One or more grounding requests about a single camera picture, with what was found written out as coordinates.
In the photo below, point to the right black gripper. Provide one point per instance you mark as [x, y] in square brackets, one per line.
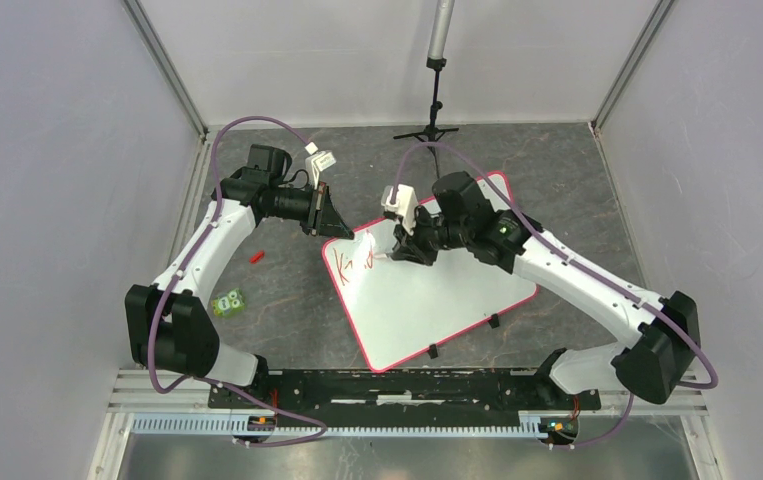
[405, 249]

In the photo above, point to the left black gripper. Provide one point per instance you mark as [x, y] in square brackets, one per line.
[331, 222]

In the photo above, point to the pink-framed whiteboard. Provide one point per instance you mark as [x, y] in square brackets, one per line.
[397, 309]

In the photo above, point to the red marker cap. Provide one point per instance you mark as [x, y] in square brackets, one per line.
[257, 257]

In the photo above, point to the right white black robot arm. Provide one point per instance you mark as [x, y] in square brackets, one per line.
[656, 337]

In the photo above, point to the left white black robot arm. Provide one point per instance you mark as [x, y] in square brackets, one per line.
[169, 326]

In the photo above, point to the green monster eraser toy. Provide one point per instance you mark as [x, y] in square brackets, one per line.
[228, 303]

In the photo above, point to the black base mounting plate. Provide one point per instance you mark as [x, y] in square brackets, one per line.
[413, 398]

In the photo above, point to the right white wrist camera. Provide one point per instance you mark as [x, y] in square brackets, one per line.
[399, 204]

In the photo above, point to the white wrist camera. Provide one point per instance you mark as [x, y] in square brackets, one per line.
[399, 204]
[317, 161]

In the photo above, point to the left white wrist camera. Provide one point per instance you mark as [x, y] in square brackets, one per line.
[317, 161]

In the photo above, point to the black tripod camera stand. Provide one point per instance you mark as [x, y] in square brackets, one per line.
[436, 62]

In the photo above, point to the white slotted cable duct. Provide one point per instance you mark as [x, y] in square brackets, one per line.
[268, 427]

